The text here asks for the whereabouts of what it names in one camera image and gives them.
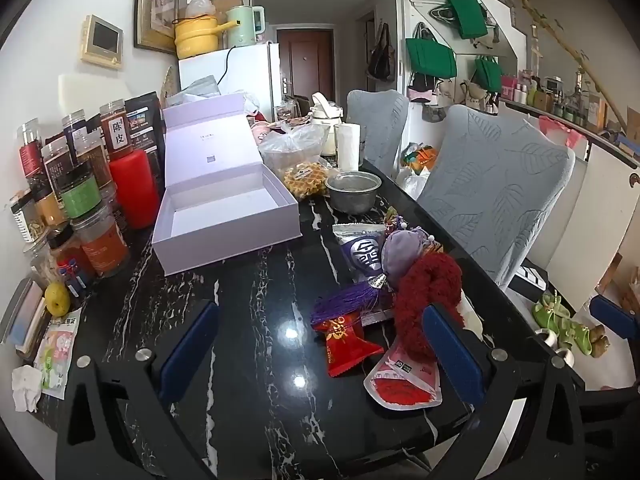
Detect yellow lemon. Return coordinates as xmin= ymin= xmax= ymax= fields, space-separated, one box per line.
xmin=45 ymin=282 xmax=71 ymax=317

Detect red plastic bottle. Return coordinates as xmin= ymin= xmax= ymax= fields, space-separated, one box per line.
xmin=109 ymin=150 xmax=162 ymax=231

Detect black white box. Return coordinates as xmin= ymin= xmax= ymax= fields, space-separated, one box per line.
xmin=510 ymin=260 xmax=548 ymax=293

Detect pink plastic bag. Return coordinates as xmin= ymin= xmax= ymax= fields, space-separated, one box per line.
xmin=537 ymin=115 xmax=576 ymax=148

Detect pink handbag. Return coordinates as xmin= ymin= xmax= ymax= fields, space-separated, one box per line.
xmin=407 ymin=72 xmax=436 ymax=106

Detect yellow cooking pot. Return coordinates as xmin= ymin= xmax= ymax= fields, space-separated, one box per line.
xmin=173 ymin=16 xmax=241 ymax=60

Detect red candy packet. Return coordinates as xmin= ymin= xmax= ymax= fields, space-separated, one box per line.
xmin=312 ymin=310 xmax=385 ymax=378

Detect purple tassel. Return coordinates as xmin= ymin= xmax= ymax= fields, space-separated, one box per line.
xmin=311 ymin=275 xmax=391 ymax=328

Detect cream water bottle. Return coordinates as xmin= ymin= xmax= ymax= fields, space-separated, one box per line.
xmin=310 ymin=92 xmax=346 ymax=157

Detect white refrigerator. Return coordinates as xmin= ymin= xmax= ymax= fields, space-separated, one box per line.
xmin=178 ymin=42 xmax=282 ymax=123

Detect dark hanging handbag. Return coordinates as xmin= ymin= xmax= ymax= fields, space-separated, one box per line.
xmin=367 ymin=22 xmax=398 ymax=81

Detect framed picture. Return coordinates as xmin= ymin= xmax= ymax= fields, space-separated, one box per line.
xmin=134 ymin=0 xmax=181 ymax=56

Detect grey plastic mailer bag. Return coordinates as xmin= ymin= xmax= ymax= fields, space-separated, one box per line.
xmin=167 ymin=76 xmax=221 ymax=108

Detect black food bag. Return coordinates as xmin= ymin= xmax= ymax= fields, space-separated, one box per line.
xmin=124 ymin=91 xmax=167 ymax=181

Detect pale green electric kettle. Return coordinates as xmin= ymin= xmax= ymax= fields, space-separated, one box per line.
xmin=226 ymin=5 xmax=266 ymax=50

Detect grey covered chair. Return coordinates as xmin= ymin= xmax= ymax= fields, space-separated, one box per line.
xmin=416 ymin=105 xmax=577 ymax=288
xmin=346 ymin=89 xmax=410 ymax=178

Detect purple drawstring pouch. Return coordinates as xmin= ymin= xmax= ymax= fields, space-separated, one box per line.
xmin=382 ymin=207 xmax=446 ymax=286

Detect white paper roll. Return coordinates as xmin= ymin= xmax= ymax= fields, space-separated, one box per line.
xmin=335 ymin=122 xmax=363 ymax=172

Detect red fluffy scrunchie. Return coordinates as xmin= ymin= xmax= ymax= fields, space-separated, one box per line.
xmin=395 ymin=252 xmax=463 ymax=363

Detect metal bowl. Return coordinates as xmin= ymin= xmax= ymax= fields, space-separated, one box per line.
xmin=325 ymin=171 xmax=383 ymax=213

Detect silver purple snack packet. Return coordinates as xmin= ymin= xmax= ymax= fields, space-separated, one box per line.
xmin=332 ymin=223 xmax=396 ymax=286

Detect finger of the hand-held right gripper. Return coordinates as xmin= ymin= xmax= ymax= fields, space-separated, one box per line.
xmin=589 ymin=294 xmax=640 ymax=332
xmin=580 ymin=387 xmax=637 ymax=431

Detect green tote bag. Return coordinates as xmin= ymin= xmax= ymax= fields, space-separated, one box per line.
xmin=445 ymin=0 xmax=488 ymax=40
xmin=472 ymin=56 xmax=502 ymax=93
xmin=405 ymin=36 xmax=458 ymax=81

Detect white green packet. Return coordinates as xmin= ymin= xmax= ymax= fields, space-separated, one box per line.
xmin=34 ymin=317 xmax=81 ymax=401

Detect crumpled white tissue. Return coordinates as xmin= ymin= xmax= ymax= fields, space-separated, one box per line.
xmin=11 ymin=365 xmax=43 ymax=413

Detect brown door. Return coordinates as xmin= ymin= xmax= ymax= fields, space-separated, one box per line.
xmin=276 ymin=27 xmax=335 ymax=103

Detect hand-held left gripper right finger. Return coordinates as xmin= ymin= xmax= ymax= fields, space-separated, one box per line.
xmin=422 ymin=302 xmax=586 ymax=480

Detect row of cosmetic bottles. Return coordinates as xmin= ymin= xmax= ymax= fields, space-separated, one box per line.
xmin=500 ymin=72 xmax=608 ymax=131

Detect wall intercom panel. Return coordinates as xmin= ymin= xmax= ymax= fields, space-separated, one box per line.
xmin=80 ymin=14 xmax=124 ymax=68

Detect white handbag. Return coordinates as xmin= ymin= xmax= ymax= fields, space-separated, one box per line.
xmin=460 ymin=80 xmax=488 ymax=111

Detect black power cable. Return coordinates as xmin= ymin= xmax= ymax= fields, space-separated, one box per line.
xmin=216 ymin=45 xmax=238 ymax=86

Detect cluster of clear spice jars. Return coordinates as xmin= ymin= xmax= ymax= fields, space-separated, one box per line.
xmin=10 ymin=100 xmax=135 ymax=311

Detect woven straw fan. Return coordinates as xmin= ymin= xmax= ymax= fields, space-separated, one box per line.
xmin=164 ymin=67 xmax=181 ymax=108

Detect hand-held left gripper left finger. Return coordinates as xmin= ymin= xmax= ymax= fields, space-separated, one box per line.
xmin=55 ymin=300 xmax=221 ymax=480

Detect lilac gift box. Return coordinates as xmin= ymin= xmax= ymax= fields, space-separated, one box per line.
xmin=151 ymin=92 xmax=302 ymax=277

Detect metal tin box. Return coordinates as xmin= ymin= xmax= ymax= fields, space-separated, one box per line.
xmin=0 ymin=277 xmax=51 ymax=356

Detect clear bag on pot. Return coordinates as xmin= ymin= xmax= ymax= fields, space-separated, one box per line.
xmin=185 ymin=0 xmax=216 ymax=21

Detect green sandal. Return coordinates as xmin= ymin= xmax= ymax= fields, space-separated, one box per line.
xmin=531 ymin=292 xmax=571 ymax=331
xmin=555 ymin=320 xmax=611 ymax=358

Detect bagged waffle cookie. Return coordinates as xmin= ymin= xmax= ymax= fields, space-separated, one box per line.
xmin=282 ymin=160 xmax=328 ymax=201

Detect pink red pouch packet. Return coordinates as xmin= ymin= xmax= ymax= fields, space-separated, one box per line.
xmin=363 ymin=342 xmax=445 ymax=411

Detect clear plastic bag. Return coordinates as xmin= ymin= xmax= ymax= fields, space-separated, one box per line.
xmin=257 ymin=122 xmax=331 ymax=171

